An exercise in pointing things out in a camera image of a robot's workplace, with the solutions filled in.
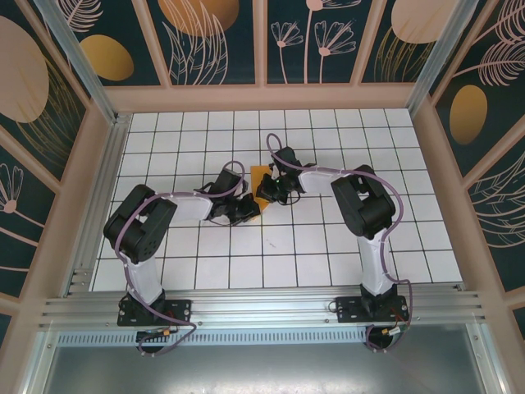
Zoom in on orange square paper sheet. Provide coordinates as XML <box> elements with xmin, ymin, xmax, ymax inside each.
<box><xmin>249</xmin><ymin>163</ymin><xmax>274</xmax><ymax>225</ymax></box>

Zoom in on grey sheet metal panel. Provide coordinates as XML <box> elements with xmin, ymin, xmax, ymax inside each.
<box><xmin>35</xmin><ymin>322</ymin><xmax>501</xmax><ymax>394</ymax></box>

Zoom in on long aluminium mounting rail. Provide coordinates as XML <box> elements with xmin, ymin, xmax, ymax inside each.
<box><xmin>39</xmin><ymin>288</ymin><xmax>491</xmax><ymax>330</ymax></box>

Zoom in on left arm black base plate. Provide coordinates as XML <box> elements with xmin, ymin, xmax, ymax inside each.
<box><xmin>116</xmin><ymin>299</ymin><xmax>194</xmax><ymax>328</ymax></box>

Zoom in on aluminium side rail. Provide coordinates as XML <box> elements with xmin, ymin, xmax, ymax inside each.
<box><xmin>63</xmin><ymin>113</ymin><xmax>133</xmax><ymax>299</ymax></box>

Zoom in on slotted grey cable duct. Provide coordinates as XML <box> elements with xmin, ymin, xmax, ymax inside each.
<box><xmin>57</xmin><ymin>327</ymin><xmax>370</xmax><ymax>346</ymax></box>

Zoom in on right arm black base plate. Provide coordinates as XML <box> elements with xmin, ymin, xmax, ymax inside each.
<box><xmin>335</xmin><ymin>295</ymin><xmax>411</xmax><ymax>325</ymax></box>

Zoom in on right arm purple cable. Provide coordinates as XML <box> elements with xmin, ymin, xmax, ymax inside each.
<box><xmin>266</xmin><ymin>132</ymin><xmax>413</xmax><ymax>355</ymax></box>

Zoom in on right aluminium frame post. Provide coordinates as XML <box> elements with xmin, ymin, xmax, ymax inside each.
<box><xmin>407</xmin><ymin>0</ymin><xmax>480</xmax><ymax>111</ymax></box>

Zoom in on aluminium frame post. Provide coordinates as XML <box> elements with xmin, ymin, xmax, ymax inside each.
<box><xmin>407</xmin><ymin>0</ymin><xmax>480</xmax><ymax>111</ymax></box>
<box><xmin>32</xmin><ymin>0</ymin><xmax>121</xmax><ymax>126</ymax></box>

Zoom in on left aluminium frame post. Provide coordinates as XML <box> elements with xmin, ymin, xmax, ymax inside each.
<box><xmin>32</xmin><ymin>0</ymin><xmax>121</xmax><ymax>126</ymax></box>

